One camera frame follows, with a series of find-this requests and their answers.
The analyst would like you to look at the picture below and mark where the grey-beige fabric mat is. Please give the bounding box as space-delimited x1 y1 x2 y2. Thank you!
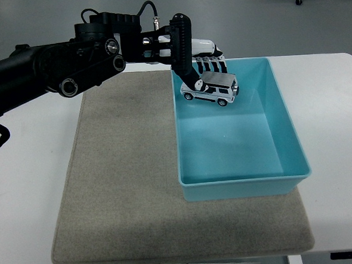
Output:
39 60 317 264

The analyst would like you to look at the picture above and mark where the white-and-black robot hand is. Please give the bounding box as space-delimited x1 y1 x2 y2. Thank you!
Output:
156 35 231 97

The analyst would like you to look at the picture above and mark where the white toy car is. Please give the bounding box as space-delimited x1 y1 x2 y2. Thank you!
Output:
179 69 242 110

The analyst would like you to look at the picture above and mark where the blue plastic box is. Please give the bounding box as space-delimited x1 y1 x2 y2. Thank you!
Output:
171 54 314 203

